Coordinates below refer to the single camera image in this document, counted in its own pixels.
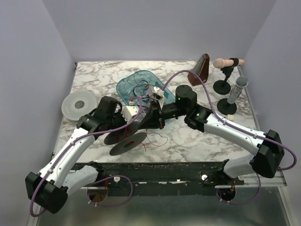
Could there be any brown wooden metronome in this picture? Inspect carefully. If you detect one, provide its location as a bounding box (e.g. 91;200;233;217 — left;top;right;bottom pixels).
188;54;210;86

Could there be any tangled wire bundle in bin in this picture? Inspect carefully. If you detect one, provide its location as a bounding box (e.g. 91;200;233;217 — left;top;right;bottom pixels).
124;80;165;118

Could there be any black stand of silver microphone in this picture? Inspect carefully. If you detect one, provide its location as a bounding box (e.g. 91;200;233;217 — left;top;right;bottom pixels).
217;98;237;115

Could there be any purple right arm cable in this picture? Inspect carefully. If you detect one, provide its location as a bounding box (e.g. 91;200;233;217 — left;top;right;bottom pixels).
159;70;297;205

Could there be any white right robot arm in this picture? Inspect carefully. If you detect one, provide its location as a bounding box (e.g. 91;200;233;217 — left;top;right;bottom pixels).
139;85;285;178

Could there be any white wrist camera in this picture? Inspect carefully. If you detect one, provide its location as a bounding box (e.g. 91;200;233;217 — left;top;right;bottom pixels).
121;105;139;122
150;86;165;109

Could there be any aluminium rail frame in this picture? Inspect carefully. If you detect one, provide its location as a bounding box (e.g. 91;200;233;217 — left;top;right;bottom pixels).
28;173;293;226

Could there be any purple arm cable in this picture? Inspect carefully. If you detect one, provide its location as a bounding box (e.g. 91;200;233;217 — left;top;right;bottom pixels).
29;103;143;217
159;70;297;205

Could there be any teal transparent plastic bin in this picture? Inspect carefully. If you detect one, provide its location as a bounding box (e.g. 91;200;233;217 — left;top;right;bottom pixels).
116;70;175;129

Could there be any blue and white small block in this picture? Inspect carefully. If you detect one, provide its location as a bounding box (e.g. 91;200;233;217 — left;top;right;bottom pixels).
227;114;234;121

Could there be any silver mesh microphone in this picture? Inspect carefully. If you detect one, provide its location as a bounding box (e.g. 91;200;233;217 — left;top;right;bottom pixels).
227;76;248;104

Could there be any white perforated spool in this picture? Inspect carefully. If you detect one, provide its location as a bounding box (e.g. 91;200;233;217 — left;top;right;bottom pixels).
61;90;98;121

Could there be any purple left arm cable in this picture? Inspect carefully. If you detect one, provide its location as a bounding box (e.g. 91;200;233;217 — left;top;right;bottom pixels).
29;103;143;217

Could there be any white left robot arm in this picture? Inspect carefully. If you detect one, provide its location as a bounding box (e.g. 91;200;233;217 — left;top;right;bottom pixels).
25;96;142;217

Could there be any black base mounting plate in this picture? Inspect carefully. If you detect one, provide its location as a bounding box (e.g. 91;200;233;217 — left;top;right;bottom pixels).
70;161;245;197

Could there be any dark grey perforated spool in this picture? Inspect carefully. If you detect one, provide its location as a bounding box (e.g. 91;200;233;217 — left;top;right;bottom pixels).
104;129;147;156

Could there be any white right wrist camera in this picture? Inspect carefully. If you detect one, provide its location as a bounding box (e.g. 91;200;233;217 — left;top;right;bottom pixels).
150;86;165;109

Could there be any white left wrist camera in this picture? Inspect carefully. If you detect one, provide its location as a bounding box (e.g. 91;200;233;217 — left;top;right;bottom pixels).
121;105;139;122

